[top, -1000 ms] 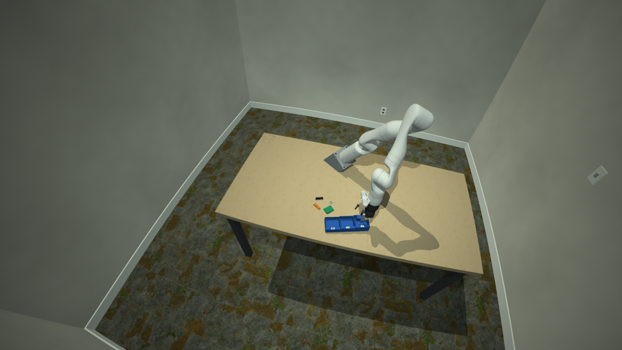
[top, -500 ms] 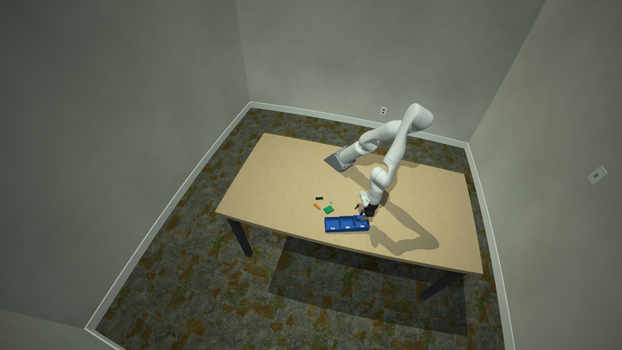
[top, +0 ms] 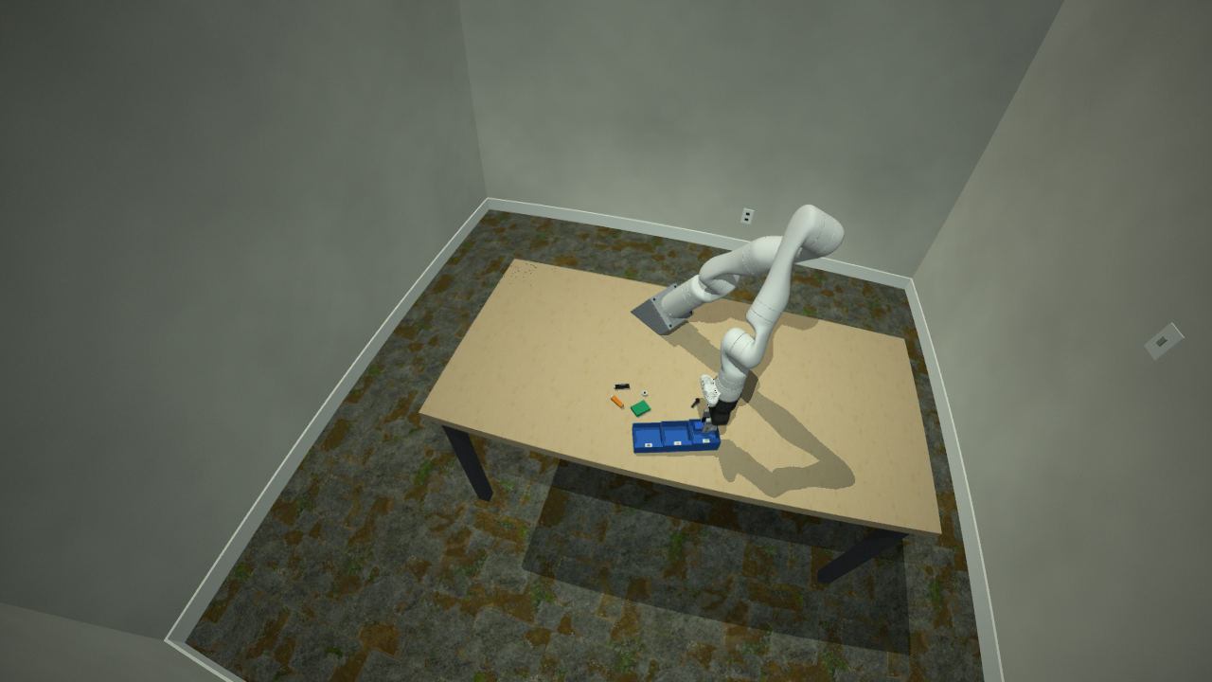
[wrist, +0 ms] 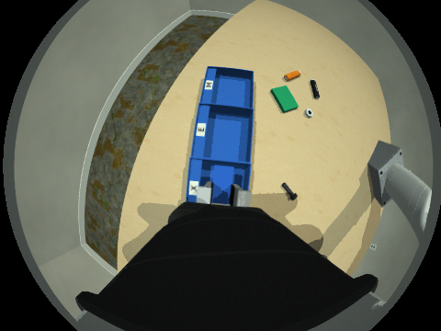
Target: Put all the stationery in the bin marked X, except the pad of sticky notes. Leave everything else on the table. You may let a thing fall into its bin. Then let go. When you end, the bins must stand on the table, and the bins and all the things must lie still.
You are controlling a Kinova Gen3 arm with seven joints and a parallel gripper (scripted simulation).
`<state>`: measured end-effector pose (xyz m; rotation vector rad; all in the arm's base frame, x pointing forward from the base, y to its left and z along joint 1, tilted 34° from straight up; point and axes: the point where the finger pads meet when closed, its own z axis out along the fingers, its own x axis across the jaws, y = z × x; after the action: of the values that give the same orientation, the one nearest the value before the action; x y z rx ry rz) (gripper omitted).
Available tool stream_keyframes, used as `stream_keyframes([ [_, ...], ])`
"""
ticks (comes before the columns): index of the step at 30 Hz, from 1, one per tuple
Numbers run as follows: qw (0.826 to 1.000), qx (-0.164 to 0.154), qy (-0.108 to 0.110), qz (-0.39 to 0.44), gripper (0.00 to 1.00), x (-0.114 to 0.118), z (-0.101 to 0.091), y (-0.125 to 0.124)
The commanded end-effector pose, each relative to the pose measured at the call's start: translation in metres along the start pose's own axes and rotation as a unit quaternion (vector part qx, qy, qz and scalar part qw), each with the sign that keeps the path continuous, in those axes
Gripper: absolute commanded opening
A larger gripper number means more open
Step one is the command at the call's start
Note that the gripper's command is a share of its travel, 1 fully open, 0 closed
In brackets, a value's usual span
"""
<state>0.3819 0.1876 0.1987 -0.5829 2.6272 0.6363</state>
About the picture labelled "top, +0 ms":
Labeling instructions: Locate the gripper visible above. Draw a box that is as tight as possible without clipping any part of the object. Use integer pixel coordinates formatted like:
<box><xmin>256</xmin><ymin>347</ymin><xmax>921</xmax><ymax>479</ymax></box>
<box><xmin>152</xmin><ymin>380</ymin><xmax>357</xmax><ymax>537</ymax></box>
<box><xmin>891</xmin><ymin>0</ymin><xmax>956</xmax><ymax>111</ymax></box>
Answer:
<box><xmin>701</xmin><ymin>376</ymin><xmax>744</xmax><ymax>432</ymax></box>

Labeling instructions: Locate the blue three-compartment tray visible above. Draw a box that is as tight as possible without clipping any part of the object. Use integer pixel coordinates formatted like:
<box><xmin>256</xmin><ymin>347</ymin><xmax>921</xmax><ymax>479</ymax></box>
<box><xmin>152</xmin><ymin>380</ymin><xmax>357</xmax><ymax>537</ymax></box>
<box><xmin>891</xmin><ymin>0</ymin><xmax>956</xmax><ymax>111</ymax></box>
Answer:
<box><xmin>631</xmin><ymin>419</ymin><xmax>721</xmax><ymax>453</ymax></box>

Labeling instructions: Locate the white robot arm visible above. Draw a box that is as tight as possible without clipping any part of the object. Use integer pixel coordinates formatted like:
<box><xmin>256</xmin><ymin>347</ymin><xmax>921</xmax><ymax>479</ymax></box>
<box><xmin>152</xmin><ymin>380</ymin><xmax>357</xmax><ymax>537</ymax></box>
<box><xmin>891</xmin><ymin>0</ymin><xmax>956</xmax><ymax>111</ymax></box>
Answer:
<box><xmin>661</xmin><ymin>205</ymin><xmax>845</xmax><ymax>389</ymax></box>

